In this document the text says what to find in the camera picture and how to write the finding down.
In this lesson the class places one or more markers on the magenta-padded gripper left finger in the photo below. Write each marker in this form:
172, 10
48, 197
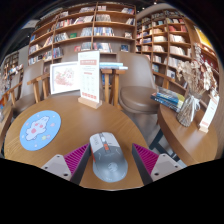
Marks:
76, 160

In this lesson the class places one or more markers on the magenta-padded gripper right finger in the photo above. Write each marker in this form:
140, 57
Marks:
146, 160

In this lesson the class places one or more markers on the grey computer mouse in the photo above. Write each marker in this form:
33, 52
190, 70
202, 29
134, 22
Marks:
109, 160

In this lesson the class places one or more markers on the round blue mouse pad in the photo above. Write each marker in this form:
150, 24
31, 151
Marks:
40, 130

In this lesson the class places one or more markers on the round wooden side table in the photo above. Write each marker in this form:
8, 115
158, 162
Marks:
190, 140

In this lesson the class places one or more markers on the stack of dark books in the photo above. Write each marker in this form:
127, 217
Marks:
168, 99

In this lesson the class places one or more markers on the glass vase with dried flowers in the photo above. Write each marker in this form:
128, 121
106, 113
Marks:
188, 110

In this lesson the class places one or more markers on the brown armchair with wooden arms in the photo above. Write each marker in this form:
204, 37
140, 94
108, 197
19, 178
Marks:
26, 83
136, 86

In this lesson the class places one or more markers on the small white sign stand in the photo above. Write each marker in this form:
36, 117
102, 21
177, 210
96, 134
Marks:
209, 115

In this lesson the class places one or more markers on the wooden table with vase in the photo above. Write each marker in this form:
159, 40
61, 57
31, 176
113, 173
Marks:
5, 123

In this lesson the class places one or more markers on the white framed picture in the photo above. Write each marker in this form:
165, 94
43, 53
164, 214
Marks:
64, 78

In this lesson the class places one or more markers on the white sign in wooden base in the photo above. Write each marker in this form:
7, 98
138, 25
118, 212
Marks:
89, 78

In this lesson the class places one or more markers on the stack of pale books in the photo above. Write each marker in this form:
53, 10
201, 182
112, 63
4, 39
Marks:
112, 65

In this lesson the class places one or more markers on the small distant book shelf unit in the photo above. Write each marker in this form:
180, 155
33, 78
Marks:
11, 65

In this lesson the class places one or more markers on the curved wooden book shelf unit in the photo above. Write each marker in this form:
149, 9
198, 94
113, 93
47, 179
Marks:
170, 40

